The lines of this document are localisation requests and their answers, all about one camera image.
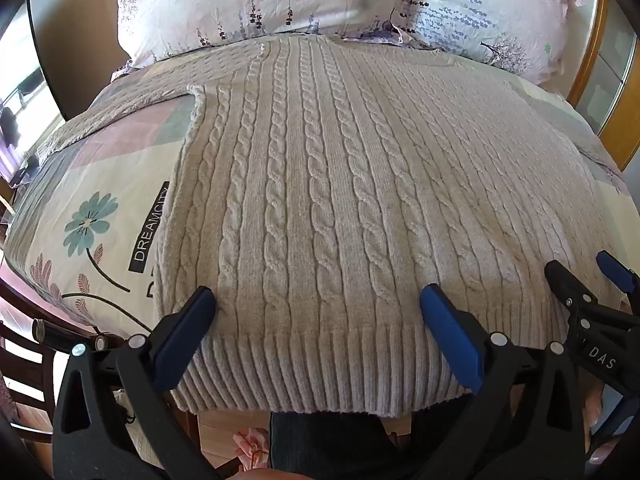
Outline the person's right hand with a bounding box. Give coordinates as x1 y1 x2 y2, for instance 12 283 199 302
583 383 608 443

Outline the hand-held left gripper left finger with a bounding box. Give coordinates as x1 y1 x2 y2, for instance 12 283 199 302
52 286 219 480

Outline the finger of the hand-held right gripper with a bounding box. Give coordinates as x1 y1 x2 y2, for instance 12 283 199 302
544 259 602 322
596 250 640 306

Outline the floral pillow with tree print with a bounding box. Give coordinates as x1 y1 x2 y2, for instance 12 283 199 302
340 0 585 87

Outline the beige cable-knit sweater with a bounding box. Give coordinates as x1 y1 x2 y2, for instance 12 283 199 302
152 34 627 419

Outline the purple curtain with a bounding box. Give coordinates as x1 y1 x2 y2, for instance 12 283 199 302
0 135 21 181

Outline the floral pillow with lavender print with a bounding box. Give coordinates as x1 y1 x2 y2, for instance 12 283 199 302
104 0 404 70

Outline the dark wooden chair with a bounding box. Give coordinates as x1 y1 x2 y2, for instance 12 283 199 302
0 278 151 446

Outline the person's foot in pink slipper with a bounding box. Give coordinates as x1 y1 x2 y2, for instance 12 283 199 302
232 427 274 476

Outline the wooden headboard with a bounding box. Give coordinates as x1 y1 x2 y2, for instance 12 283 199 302
566 0 640 172

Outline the person's dark trouser leg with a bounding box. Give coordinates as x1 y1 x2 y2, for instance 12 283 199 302
269 409 417 480

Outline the floral patchwork bed sheet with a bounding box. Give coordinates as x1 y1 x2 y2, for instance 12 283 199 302
0 48 640 341

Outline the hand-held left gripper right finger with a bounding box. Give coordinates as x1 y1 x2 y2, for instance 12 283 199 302
419 284 587 480

